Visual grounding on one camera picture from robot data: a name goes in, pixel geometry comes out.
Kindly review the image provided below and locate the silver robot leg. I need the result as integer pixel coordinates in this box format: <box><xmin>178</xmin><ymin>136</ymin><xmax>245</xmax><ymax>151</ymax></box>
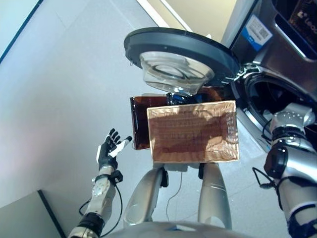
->
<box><xmin>123</xmin><ymin>167</ymin><xmax>169</xmax><ymax>228</ymax></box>
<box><xmin>197</xmin><ymin>162</ymin><xmax>233</xmax><ymax>230</ymax></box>

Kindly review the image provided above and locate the round glass washing machine door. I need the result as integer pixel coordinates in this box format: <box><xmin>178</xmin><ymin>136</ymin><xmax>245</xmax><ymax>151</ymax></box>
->
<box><xmin>123</xmin><ymin>27</ymin><xmax>241</xmax><ymax>96</ymax></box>

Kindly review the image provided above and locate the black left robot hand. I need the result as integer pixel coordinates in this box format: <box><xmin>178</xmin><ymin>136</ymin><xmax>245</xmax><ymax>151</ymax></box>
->
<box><xmin>96</xmin><ymin>128</ymin><xmax>133</xmax><ymax>172</ymax></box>

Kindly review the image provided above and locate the silver left robot leg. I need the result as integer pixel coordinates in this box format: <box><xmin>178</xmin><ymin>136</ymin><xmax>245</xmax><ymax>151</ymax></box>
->
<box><xmin>123</xmin><ymin>167</ymin><xmax>169</xmax><ymax>228</ymax></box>

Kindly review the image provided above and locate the grey robot torso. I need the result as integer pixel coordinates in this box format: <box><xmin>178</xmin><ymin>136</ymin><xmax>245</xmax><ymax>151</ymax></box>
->
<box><xmin>106</xmin><ymin>220</ymin><xmax>256</xmax><ymax>238</ymax></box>

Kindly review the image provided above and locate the white garment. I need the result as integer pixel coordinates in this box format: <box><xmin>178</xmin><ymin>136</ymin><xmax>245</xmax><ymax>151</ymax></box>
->
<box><xmin>262</xmin><ymin>109</ymin><xmax>275</xmax><ymax>121</ymax></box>

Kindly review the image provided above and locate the grey front-load washing machine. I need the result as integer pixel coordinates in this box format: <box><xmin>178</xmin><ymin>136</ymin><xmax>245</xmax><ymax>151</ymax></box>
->
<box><xmin>229</xmin><ymin>0</ymin><xmax>317</xmax><ymax>154</ymax></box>

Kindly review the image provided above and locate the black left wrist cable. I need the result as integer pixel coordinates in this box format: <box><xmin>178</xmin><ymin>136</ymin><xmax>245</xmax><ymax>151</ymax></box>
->
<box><xmin>79</xmin><ymin>178</ymin><xmax>124</xmax><ymax>238</ymax></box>

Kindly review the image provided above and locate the thin white floor cable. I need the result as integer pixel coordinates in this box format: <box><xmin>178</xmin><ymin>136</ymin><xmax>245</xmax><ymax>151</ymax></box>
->
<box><xmin>165</xmin><ymin>171</ymin><xmax>183</xmax><ymax>222</ymax></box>

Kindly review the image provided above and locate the blue barcode sticker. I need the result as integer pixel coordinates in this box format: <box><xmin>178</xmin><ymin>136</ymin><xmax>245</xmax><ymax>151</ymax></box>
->
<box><xmin>241</xmin><ymin>13</ymin><xmax>273</xmax><ymax>52</ymax></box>

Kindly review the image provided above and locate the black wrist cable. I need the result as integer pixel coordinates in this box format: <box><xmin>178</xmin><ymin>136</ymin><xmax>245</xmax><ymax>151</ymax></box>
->
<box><xmin>79</xmin><ymin>178</ymin><xmax>124</xmax><ymax>238</ymax></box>
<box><xmin>261</xmin><ymin>119</ymin><xmax>273</xmax><ymax>142</ymax></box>

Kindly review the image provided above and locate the light brown wicker laundry basket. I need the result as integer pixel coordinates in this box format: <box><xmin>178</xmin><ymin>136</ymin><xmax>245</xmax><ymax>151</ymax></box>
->
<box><xmin>146</xmin><ymin>100</ymin><xmax>240</xmax><ymax>164</ymax></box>

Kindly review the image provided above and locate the silver right robot leg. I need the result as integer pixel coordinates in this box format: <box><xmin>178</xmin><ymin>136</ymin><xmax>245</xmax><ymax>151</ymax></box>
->
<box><xmin>197</xmin><ymin>162</ymin><xmax>233</xmax><ymax>230</ymax></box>

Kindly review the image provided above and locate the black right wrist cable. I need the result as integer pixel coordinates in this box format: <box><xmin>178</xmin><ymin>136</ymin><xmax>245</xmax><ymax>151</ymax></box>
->
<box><xmin>261</xmin><ymin>119</ymin><xmax>273</xmax><ymax>142</ymax></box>

